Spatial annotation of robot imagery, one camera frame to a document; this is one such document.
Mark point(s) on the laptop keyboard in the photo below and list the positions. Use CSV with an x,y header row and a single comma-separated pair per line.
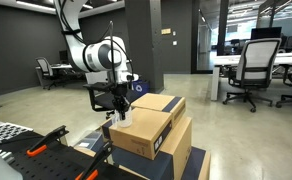
x,y
4,131

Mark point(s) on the white desk chair right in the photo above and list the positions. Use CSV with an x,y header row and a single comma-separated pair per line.
x,y
254,70

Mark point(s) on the dark background desk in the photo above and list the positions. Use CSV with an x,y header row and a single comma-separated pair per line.
x,y
68,72

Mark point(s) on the black orange clamp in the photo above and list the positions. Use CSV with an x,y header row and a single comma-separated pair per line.
x,y
94,160
43,143

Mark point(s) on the black perforated mounting board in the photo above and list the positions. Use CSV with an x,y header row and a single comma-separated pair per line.
x,y
57,162

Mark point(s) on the blue recycling bin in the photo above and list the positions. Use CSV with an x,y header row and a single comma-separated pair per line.
x,y
141,87

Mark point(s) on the bottom flat cardboard box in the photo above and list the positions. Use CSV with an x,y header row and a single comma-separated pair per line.
x,y
197,165

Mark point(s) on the far grey office chair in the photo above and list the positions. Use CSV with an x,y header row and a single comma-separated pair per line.
x,y
54,76

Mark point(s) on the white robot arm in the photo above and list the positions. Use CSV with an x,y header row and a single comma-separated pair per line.
x,y
106,54

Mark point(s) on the black computer monitor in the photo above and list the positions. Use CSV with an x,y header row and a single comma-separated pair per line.
x,y
270,32

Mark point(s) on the grey mesh office chair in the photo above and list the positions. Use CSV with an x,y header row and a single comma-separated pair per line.
x,y
101,97

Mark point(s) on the upper cardboard box under jug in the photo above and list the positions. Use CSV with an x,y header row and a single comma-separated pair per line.
x,y
146,134

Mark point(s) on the clear plastic measuring jug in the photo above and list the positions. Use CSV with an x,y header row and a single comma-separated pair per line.
x,y
122,123

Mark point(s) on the middle large cardboard box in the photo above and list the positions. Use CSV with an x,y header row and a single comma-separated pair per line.
x,y
178,144

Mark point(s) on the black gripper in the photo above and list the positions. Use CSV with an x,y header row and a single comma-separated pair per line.
x,y
120,100

